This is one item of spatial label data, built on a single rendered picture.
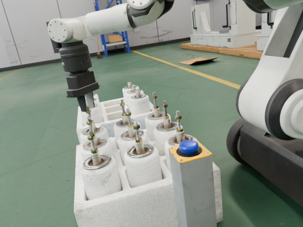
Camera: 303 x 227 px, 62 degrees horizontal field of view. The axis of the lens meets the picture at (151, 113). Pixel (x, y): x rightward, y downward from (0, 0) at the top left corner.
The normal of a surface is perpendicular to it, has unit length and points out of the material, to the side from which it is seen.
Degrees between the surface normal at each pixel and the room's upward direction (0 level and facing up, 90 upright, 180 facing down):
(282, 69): 59
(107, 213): 90
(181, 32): 90
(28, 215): 0
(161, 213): 90
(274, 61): 64
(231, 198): 0
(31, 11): 90
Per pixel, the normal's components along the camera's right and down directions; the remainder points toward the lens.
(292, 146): -0.14, -0.93
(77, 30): 0.96, -0.05
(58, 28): -0.24, 0.36
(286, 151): -0.79, -0.50
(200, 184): 0.26, 0.29
